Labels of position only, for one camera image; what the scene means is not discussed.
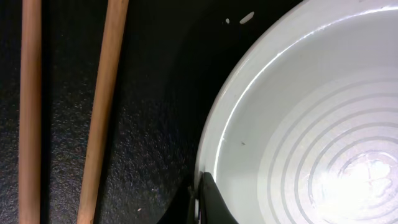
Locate wooden chopstick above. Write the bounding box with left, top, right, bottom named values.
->
left=76, top=0, right=129, bottom=224
left=18, top=0, right=42, bottom=223

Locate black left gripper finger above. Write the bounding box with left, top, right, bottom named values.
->
left=198, top=172, right=238, bottom=224

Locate grey plate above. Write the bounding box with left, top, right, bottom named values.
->
left=194, top=0, right=397, bottom=223

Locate round black tray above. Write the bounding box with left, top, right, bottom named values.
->
left=0, top=0, right=304, bottom=224

